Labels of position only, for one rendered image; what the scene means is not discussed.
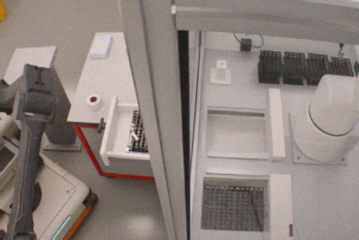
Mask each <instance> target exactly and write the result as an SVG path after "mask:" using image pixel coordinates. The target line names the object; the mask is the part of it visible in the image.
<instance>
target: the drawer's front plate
mask: <svg viewBox="0 0 359 240"><path fill-rule="evenodd" d="M118 103H120V102H119V100H118V96H116V95H114V96H113V98H112V102H111V106H110V109H109V116H108V119H107V124H106V127H105V130H104V137H103V141H102V146H101V151H100V155H101V157H102V160H103V162H104V164H105V166H109V165H110V160H109V159H108V156H107V152H110V151H111V149H112V145H113V143H114V134H115V131H116V125H117V123H118V117H119V109H118V105H117V104H118Z"/></svg>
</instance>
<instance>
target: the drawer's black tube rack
mask: <svg viewBox="0 0 359 240"><path fill-rule="evenodd" d="M139 112H140V111H139V110H138V111H137V121H136V125H135V128H134V129H135V134H136V136H137V137H138V141H136V139H135V138H134V136H133V142H132V150H130V148H128V151H129V152H146V153H149V152H148V149H147V144H146V140H145V137H144V129H143V125H142V120H141V116H140V113H139Z"/></svg>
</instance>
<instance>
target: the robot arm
mask: <svg viewBox="0 0 359 240"><path fill-rule="evenodd" d="M58 107H59V99H58V98H54V87H53V69H52V68H47V67H38V66H36V65H30V64H27V63H25V65H24V69H23V74H22V75H21V76H20V77H19V78H17V79H16V80H15V81H14V83H12V84H11V85H8V84H7V82H6V81H5V80H4V79H1V80H0V112H5V113H6V115H11V114H13V115H12V117H13V119H14V120H18V121H20V123H21V131H20V134H21V138H20V146H19V150H18V162H17V168H16V175H15V187H14V194H13V196H14V197H13V205H12V209H11V213H10V215H9V217H8V223H7V233H6V235H5V240H37V235H36V233H35V232H34V221H33V215H32V212H33V208H32V207H33V204H34V203H33V201H34V190H35V183H36V174H37V173H36V172H37V168H38V162H39V152H40V146H41V139H42V136H43V132H44V131H45V128H46V126H47V124H53V125H54V124H55V121H56V118H57V111H58ZM24 112H26V113H31V114H43V117H42V116H34V115H30V114H25V113H24Z"/></svg>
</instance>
